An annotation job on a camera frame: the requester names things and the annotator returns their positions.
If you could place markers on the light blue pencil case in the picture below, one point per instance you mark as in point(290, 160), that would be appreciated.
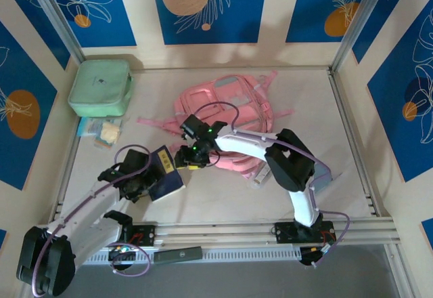
point(326, 180)

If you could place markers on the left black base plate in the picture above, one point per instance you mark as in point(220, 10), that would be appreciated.
point(145, 235)

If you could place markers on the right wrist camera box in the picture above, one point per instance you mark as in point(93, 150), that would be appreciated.
point(191, 125)

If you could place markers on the dark grey flat device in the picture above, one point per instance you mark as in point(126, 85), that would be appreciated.
point(179, 254)

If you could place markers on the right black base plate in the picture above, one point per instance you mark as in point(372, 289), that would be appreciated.
point(284, 233)

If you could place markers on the blue notebook yellow label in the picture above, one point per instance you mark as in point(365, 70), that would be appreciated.
point(165, 179)

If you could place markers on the mint green lunch bag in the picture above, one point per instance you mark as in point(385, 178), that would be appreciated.
point(98, 84)

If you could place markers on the long aluminium mounting rail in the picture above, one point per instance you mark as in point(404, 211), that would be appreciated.
point(220, 233)

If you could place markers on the snack packets in plastic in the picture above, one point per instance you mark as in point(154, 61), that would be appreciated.
point(86, 127)

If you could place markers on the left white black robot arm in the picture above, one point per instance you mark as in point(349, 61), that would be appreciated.
point(84, 210)

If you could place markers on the aluminium side rail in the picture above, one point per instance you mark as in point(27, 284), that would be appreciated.
point(71, 152)
point(340, 98)

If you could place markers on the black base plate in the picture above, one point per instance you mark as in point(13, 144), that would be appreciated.
point(145, 235)
point(284, 233)

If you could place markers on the clear packet yellow snack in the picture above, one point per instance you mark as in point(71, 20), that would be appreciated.
point(108, 133)

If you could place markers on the aluminium frame post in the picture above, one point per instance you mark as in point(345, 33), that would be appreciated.
point(57, 20)
point(358, 20)

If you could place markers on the pink school backpack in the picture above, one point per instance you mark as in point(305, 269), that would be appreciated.
point(209, 95)

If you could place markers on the clear plastic labelled box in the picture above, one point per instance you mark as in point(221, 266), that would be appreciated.
point(258, 177)

